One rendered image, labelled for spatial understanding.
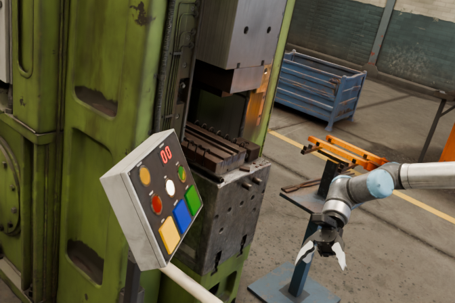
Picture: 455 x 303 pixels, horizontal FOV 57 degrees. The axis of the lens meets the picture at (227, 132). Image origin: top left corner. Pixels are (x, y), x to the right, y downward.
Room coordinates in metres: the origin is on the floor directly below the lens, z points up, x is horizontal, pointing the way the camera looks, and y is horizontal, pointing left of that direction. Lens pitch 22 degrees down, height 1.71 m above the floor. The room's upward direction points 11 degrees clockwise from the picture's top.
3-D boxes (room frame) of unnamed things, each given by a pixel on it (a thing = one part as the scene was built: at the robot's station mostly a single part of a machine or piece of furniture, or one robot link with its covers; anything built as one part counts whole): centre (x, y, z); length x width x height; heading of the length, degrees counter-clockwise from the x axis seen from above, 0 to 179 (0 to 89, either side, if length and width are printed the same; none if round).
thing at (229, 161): (1.70, 0.13, 0.96); 0.42 x 0.20 x 0.09; 55
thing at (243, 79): (1.70, 0.13, 1.32); 0.42 x 0.20 x 0.10; 55
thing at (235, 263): (1.75, 0.11, 0.23); 0.55 x 0.37 x 0.47; 55
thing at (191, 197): (1.15, 0.07, 1.01); 0.07 x 0.05 x 0.07; 170
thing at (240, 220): (1.75, 0.11, 0.69); 0.56 x 0.38 x 0.45; 55
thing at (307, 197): (1.97, -0.56, 0.67); 0.40 x 0.30 x 0.02; 140
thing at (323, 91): (5.68, -1.00, 0.36); 1.20 x 0.80 x 0.72; 56
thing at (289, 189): (2.13, -0.57, 0.69); 0.60 x 0.04 x 0.01; 132
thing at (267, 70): (1.91, -0.11, 1.27); 0.09 x 0.02 x 0.17; 145
